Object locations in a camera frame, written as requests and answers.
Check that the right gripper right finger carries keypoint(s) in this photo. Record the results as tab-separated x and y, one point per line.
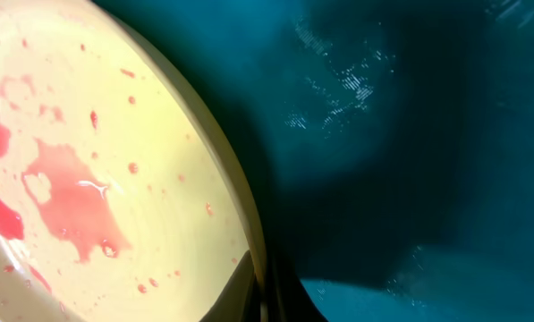
287	299

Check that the teal plastic serving tray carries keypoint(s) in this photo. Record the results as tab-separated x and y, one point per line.
388	145

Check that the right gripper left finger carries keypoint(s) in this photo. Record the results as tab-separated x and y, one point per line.
233	301

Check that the yellow green plate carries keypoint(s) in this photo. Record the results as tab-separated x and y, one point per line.
120	197

